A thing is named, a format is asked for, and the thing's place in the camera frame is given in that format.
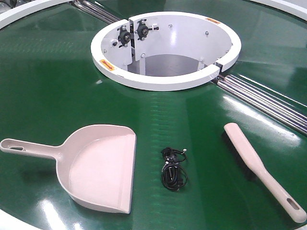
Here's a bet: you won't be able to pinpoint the black bearing mount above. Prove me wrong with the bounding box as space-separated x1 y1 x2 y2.
118 25 131 47
136 19 159 41

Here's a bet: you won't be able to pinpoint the left black bearing mount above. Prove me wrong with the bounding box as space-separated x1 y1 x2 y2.
118 25 131 47

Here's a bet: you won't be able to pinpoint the right black bearing mount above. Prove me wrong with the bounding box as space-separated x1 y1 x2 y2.
136 19 159 41

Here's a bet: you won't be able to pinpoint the chrome rollers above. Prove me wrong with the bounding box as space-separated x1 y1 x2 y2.
212 75 307 135
71 0 121 24

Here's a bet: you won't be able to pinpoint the white rim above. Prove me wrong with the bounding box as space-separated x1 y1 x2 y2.
0 0 69 29
254 0 307 18

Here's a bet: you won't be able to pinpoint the white outer rim left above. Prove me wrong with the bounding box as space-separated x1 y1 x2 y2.
0 0 69 29

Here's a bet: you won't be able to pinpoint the white inner conveyor ring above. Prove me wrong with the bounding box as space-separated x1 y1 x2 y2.
90 11 242 92

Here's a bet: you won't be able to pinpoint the pink plastic dustpan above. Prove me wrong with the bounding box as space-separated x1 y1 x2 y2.
0 124 137 214

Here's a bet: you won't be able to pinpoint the chrome rollers far left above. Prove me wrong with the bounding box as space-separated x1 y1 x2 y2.
71 0 121 24

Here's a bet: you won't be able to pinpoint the chrome rollers near right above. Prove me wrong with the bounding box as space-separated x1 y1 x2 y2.
212 75 307 135

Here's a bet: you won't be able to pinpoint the black cable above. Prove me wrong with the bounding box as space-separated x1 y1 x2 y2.
161 147 188 192

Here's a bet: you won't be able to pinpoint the pink hand broom black bristles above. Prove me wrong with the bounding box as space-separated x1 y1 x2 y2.
224 123 307 223

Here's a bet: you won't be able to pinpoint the white outer rim right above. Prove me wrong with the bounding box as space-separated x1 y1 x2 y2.
254 0 307 18

